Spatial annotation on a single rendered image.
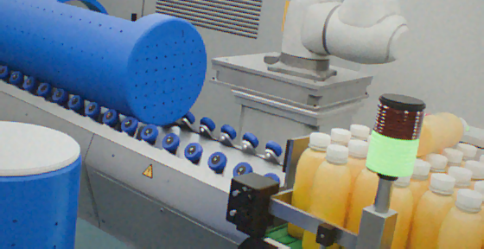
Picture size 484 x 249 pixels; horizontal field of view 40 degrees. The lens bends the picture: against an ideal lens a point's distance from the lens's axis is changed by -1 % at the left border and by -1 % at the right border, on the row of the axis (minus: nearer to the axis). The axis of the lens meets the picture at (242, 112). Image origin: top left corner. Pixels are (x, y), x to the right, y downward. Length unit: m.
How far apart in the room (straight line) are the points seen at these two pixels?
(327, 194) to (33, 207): 0.50
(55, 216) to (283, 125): 0.98
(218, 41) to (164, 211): 1.87
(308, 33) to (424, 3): 2.27
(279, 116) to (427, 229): 0.93
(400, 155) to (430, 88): 3.32
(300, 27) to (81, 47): 0.65
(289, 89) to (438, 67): 2.30
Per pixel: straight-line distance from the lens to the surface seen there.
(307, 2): 2.00
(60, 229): 1.21
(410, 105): 0.89
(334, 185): 1.20
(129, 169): 1.66
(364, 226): 0.95
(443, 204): 1.15
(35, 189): 1.14
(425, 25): 4.21
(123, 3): 3.76
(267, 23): 3.20
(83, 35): 1.77
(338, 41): 1.93
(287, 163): 1.43
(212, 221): 1.48
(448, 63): 4.17
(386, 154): 0.90
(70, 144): 1.26
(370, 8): 1.89
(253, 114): 2.04
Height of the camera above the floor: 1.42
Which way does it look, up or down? 14 degrees down
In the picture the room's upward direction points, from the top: 8 degrees clockwise
